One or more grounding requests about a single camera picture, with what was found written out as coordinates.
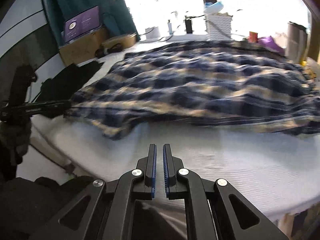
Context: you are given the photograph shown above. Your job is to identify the white usb charger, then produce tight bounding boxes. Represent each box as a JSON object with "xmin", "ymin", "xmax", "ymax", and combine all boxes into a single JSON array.
[{"xmin": 167, "ymin": 20, "xmax": 173, "ymax": 35}]

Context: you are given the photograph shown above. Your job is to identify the black folded garment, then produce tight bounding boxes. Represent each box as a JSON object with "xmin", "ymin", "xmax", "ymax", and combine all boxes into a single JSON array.
[{"xmin": 35, "ymin": 61, "xmax": 103, "ymax": 119}]

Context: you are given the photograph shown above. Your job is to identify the tan lidded food container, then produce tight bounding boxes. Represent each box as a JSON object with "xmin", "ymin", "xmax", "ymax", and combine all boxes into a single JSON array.
[{"xmin": 101, "ymin": 34, "xmax": 137, "ymax": 49}]

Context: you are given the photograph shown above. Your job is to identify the stainless steel travel tumbler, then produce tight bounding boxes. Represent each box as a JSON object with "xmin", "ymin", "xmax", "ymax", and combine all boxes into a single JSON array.
[{"xmin": 285, "ymin": 22, "xmax": 308, "ymax": 64}]

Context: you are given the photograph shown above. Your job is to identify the coiled black cable bundle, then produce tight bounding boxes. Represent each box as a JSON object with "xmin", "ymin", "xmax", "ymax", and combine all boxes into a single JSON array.
[{"xmin": 94, "ymin": 43, "xmax": 124, "ymax": 59}]

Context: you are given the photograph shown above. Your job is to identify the purple cloth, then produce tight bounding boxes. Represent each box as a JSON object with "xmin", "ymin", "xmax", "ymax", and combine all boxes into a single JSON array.
[{"xmin": 258, "ymin": 36, "xmax": 285, "ymax": 55}]

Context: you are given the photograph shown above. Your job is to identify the brown cardboard box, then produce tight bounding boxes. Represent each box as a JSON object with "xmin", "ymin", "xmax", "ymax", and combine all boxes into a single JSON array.
[{"xmin": 59, "ymin": 28, "xmax": 109, "ymax": 66}]

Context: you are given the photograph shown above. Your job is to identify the blue tissue pack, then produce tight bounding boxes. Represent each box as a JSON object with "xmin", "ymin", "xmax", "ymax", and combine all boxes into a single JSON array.
[{"xmin": 203, "ymin": 2, "xmax": 223, "ymax": 15}]

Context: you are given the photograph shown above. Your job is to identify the teal yellow left curtain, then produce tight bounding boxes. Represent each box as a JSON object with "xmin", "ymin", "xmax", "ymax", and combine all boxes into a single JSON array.
[{"xmin": 42, "ymin": 0, "xmax": 138, "ymax": 46}]

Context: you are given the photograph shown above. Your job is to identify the white perforated storage basket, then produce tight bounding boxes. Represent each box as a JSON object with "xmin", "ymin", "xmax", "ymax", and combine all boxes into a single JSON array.
[{"xmin": 206, "ymin": 12, "xmax": 233, "ymax": 41}]

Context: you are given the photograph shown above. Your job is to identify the white power strip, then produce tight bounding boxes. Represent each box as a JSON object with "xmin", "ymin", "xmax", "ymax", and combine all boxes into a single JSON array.
[{"xmin": 165, "ymin": 34, "xmax": 208, "ymax": 42}]

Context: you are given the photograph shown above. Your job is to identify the blue plaid pants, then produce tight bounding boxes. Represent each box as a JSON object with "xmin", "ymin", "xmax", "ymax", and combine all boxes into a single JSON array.
[{"xmin": 65, "ymin": 41, "xmax": 319, "ymax": 140}]

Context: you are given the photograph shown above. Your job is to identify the tablet with purple screen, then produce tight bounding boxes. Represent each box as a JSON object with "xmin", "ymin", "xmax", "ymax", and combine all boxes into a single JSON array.
[{"xmin": 63, "ymin": 6, "xmax": 101, "ymax": 43}]

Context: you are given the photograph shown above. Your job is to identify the black power adapter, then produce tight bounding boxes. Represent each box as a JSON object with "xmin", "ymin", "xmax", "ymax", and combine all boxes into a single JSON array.
[{"xmin": 184, "ymin": 16, "xmax": 193, "ymax": 34}]

